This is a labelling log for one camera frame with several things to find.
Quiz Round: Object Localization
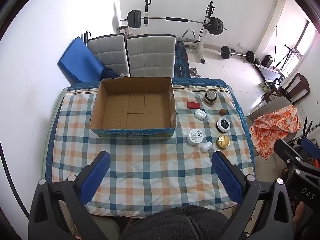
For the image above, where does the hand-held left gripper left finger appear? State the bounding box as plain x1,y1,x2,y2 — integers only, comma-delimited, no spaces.
28,151,120,240

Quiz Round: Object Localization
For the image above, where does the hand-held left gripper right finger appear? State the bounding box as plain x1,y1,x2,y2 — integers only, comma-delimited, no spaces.
211,151,295,240

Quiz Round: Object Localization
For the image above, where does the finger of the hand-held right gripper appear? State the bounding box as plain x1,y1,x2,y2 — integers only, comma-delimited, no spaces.
274,139,304,170
301,137,320,157

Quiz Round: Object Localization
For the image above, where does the round gold tin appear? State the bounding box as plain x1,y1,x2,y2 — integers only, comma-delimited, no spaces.
216,135,230,150

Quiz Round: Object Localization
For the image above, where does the small white cylinder bottle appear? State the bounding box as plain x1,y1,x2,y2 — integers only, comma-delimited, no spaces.
199,141,213,153

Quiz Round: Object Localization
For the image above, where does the white jar with printed lid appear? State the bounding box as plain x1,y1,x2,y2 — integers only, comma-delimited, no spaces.
187,128,204,146

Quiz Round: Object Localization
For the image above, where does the white jar with black lid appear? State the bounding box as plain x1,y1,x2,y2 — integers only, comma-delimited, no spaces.
216,117,231,133

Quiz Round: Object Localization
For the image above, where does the cardboard box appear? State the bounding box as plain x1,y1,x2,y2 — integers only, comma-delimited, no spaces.
89,77,177,138

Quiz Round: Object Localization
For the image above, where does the round silver metal case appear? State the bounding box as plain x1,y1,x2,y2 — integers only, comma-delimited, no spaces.
204,90,217,105

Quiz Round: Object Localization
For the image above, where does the orange patterned cloth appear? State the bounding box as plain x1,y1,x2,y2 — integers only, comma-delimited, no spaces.
249,104,302,160

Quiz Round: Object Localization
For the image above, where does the plaid blanket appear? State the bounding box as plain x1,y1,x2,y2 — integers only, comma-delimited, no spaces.
45,77,255,217

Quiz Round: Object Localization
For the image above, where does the dark wooden chair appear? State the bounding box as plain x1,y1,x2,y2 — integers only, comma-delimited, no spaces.
282,73,310,105

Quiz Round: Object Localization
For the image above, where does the dark fleece clothing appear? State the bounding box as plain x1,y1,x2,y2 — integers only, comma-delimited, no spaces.
120,204,230,240

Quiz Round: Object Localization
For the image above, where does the dark low desk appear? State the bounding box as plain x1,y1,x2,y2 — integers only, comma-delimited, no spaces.
255,64,288,80

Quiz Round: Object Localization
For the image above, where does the black tripod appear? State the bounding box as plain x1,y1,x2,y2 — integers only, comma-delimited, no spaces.
275,44,300,70

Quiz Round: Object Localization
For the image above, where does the short barbell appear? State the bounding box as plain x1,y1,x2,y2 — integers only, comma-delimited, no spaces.
219,45,255,61

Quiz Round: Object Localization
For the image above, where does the blue folded mat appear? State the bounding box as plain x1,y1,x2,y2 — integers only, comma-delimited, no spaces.
57,37,105,83

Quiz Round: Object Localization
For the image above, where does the grey padded chair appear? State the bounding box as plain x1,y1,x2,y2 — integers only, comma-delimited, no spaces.
126,34,177,78
87,34,130,78

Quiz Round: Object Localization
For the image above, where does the blue weight bench pad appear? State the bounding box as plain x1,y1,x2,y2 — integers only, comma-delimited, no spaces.
175,41,190,78

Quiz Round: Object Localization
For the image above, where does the white barbell rack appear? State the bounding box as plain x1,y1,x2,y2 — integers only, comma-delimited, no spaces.
142,0,218,64

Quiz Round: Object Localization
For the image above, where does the long barbell with black plates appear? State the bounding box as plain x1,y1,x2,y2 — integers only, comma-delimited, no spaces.
119,10,227,35

